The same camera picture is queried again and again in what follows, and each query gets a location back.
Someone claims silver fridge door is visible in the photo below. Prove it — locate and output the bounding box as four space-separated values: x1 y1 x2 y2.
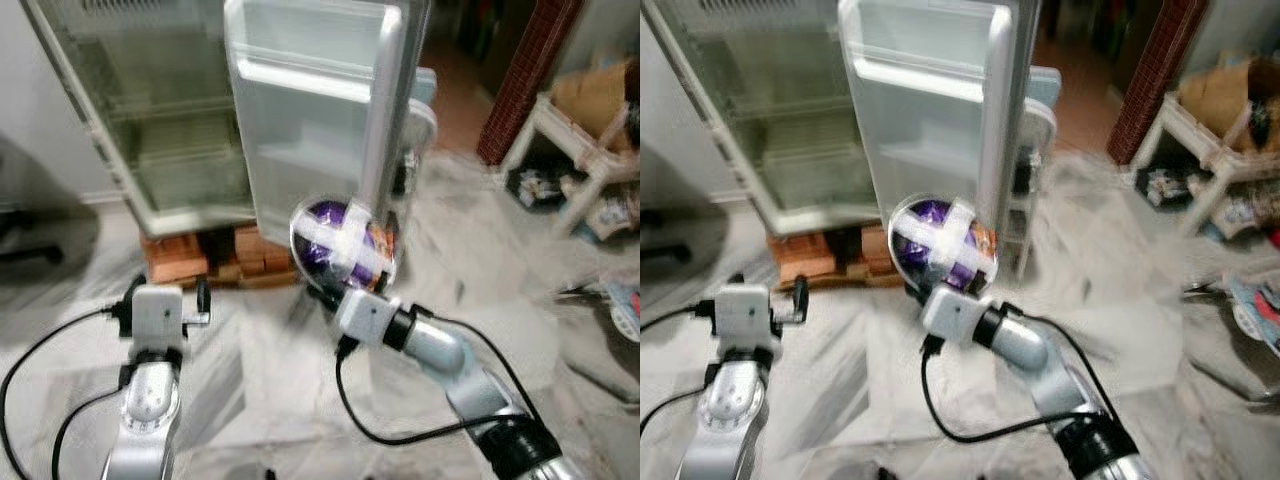
838 0 1043 259
222 0 433 251

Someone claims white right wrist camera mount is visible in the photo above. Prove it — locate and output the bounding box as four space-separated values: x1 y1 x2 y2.
333 288 398 348
920 287 988 348

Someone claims round purple taped container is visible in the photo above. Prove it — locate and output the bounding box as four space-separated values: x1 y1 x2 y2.
887 196 1000 294
289 196 400 294

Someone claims black storage bin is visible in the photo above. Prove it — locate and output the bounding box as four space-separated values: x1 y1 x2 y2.
506 165 573 208
1138 165 1199 211

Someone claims long black left arm cable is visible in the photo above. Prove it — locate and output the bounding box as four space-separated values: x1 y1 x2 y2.
640 305 723 336
0 308 126 480

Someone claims red clay brick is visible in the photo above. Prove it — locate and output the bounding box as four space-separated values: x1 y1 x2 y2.
262 240 301 279
232 226 269 277
143 232 213 285
858 226 891 277
768 232 839 287

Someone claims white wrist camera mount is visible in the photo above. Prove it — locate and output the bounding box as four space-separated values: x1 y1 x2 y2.
717 284 774 352
920 287 988 348
131 284 187 352
333 288 398 348

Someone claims blue red patterned object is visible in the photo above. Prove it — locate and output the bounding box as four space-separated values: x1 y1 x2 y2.
555 278 641 339
1183 270 1280 359

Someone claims brown printed box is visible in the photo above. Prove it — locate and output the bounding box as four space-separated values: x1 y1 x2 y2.
585 185 641 241
1208 185 1280 243

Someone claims red tiled pillar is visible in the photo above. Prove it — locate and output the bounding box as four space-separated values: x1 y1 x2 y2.
1106 0 1209 167
476 0 583 167

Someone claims flat wooden board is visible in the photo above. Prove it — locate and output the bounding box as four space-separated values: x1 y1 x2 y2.
212 268 301 293
838 268 896 293

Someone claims short black left arm cable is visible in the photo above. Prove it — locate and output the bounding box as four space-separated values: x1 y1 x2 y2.
50 388 129 480
640 385 713 441

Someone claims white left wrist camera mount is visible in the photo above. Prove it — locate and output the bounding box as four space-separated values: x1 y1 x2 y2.
717 284 774 352
131 284 187 352

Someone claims brown cardboard box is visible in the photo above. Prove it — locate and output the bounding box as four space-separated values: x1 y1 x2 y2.
1178 55 1280 153
550 58 641 153

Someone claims clear fridge shelf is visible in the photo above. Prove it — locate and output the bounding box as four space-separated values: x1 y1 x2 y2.
725 92 866 129
100 92 241 129

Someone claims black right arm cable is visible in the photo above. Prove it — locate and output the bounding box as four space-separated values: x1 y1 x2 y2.
920 338 1101 446
335 338 521 448

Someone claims silver fridge cabinet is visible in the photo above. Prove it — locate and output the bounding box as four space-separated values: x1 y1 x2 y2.
20 0 263 238
643 0 883 238

